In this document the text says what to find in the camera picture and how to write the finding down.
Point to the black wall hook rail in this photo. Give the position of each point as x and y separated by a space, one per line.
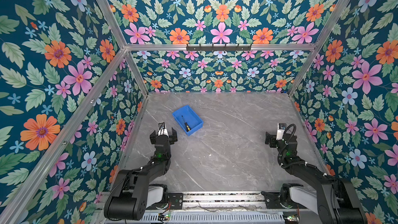
218 47

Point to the yellow black screwdriver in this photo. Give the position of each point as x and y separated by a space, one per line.
187 127

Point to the blue plastic bin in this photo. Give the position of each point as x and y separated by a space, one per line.
191 117

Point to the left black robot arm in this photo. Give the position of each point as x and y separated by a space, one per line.
128 198

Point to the white slotted cable duct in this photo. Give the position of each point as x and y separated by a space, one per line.
206 218

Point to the aluminium front rail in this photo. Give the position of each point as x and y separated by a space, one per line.
214 201

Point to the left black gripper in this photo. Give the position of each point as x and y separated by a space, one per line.
171 138

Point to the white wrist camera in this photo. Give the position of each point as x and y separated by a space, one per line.
281 127
162 130

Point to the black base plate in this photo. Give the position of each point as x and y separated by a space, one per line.
272 201
168 201

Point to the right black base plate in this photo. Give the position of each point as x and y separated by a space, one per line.
272 201

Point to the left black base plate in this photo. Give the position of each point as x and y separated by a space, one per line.
168 201

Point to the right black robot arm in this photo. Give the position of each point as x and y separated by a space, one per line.
334 200

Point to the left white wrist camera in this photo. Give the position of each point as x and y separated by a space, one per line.
162 130

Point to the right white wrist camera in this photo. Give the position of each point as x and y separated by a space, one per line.
281 127

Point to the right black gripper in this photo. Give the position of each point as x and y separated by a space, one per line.
273 140

